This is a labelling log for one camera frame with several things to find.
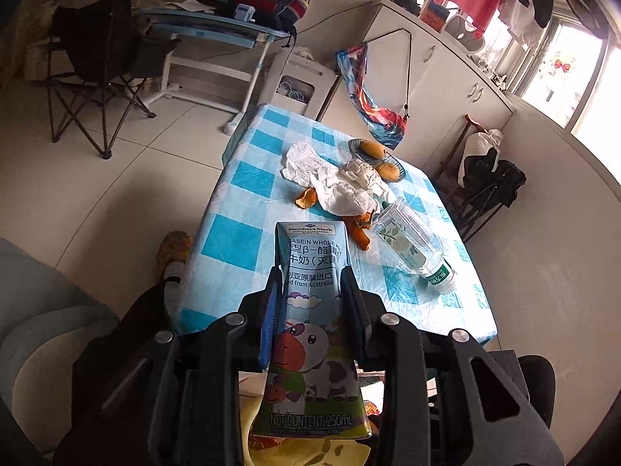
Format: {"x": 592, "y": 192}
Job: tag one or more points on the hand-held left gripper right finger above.
{"x": 351, "y": 310}

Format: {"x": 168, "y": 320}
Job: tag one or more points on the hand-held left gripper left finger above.
{"x": 269, "y": 330}

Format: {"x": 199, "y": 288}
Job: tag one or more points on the milk carton with cow print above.
{"x": 310, "y": 340}

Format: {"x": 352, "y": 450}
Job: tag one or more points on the clear plastic bottle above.
{"x": 412, "y": 242}

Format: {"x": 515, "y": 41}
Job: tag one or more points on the white paper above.
{"x": 310, "y": 165}

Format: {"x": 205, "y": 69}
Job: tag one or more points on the orange peel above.
{"x": 306, "y": 199}
{"x": 361, "y": 234}

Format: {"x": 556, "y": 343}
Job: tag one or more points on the blue checked tablecloth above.
{"x": 233, "y": 242}

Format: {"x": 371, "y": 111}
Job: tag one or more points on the patterned slipper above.
{"x": 174, "y": 250}

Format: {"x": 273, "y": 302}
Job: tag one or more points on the person's left leg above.
{"x": 136, "y": 320}

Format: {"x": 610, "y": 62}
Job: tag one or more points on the crumpled white wrapper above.
{"x": 361, "y": 174}

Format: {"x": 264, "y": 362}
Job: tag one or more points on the yellow mango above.
{"x": 389, "y": 171}
{"x": 372, "y": 149}

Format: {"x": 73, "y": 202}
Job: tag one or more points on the glass fruit bowl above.
{"x": 356, "y": 148}

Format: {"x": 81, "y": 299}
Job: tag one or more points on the folded black chair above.
{"x": 499, "y": 179}

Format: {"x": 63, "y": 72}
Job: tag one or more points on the wooden chair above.
{"x": 458, "y": 141}

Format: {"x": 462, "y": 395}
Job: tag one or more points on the colourful printed banner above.
{"x": 373, "y": 107}

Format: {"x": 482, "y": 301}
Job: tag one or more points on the white bag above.
{"x": 480, "y": 143}

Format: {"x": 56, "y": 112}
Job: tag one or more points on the light grey sofa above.
{"x": 43, "y": 310}

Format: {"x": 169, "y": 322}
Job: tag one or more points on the white plastic stool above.
{"x": 301, "y": 77}

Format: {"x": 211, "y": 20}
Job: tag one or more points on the white cabinet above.
{"x": 451, "y": 87}

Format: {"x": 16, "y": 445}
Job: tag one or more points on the colourful box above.
{"x": 436, "y": 14}

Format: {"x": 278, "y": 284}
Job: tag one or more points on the blue-edged tilting desk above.
{"x": 208, "y": 26}

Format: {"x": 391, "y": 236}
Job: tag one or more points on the black bag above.
{"x": 403, "y": 0}

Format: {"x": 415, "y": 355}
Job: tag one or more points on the small blue white box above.
{"x": 245, "y": 12}

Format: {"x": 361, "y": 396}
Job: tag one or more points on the window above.
{"x": 572, "y": 82}

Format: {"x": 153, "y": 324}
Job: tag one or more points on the red bow window decoration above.
{"x": 563, "y": 65}

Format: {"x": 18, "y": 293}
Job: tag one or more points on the white papers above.
{"x": 191, "y": 5}

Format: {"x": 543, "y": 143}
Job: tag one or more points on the black folding camp chair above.
{"x": 92, "y": 34}

